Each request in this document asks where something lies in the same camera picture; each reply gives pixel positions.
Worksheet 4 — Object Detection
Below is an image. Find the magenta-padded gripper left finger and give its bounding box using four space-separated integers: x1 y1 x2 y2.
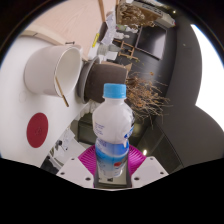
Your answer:
55 144 98 189

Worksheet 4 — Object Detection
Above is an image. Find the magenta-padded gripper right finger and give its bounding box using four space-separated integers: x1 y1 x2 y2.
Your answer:
128 145 170 188

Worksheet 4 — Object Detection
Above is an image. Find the white bottle with blue cap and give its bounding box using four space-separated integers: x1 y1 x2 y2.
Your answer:
92 83 136 179

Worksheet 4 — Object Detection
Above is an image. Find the stack of white papers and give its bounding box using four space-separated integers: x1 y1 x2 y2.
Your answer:
53 128 81 159

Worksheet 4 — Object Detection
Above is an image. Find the flat round red coaster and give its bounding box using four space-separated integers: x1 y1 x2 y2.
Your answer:
26 112 50 149

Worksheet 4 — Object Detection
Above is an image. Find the wooden stir stick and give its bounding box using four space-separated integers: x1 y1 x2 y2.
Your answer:
53 75 70 108

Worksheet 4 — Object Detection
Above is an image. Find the grey plant saucer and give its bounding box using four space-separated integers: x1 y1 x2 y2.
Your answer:
76 56 101 104

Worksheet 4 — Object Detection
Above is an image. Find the dark pot with dried plant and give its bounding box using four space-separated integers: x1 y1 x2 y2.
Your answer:
83 63 173 129

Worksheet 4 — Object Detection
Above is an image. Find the white cup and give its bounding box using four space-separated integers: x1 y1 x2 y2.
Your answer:
23 44 83 98

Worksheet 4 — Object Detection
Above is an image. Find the wooden easel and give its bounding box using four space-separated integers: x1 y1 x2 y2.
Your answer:
113 38 141 63

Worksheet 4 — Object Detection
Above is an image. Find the yellow marker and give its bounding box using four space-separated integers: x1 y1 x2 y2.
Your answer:
93 32 100 48

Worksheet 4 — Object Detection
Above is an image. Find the newspaper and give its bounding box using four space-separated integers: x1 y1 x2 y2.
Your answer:
99 13 118 48

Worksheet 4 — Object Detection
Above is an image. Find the carved brown wooden sculpture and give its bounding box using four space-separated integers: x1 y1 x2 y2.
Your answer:
116 0 164 28

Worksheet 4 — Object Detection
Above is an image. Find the dark wall screen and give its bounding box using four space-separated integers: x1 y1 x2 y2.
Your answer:
136 24 168 61

